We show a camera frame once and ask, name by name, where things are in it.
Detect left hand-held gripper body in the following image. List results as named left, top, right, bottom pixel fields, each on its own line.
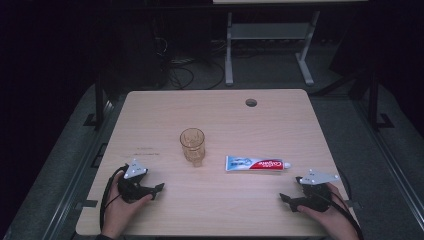
left=117, top=159, right=155, bottom=204

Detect amber glass cup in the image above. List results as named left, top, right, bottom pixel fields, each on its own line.
left=179, top=127, right=206, bottom=168

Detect person's right hand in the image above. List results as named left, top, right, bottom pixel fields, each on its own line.
left=296, top=181, right=360, bottom=240

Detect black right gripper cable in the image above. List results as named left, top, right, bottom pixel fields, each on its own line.
left=328, top=166, right=365, bottom=240

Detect black floor cables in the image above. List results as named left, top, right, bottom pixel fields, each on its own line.
left=153, top=35, right=227, bottom=91

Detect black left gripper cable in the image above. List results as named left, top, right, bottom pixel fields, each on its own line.
left=98, top=165, right=129, bottom=232

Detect white red toothpaste tube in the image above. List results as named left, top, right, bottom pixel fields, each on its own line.
left=225, top=155, right=292, bottom=173

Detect grey metal stand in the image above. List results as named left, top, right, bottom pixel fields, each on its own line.
left=224, top=10, right=322, bottom=87

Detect black metal post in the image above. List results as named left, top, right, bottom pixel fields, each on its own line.
left=83, top=71, right=108, bottom=129
left=367, top=66, right=396, bottom=131

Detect person's left hand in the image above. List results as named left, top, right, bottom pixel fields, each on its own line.
left=100, top=171, right=154, bottom=240

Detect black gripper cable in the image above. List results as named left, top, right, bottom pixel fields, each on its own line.
left=98, top=165, right=129, bottom=232
left=328, top=166, right=365, bottom=240

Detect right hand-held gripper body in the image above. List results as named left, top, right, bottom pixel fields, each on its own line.
left=294, top=168, right=340, bottom=213

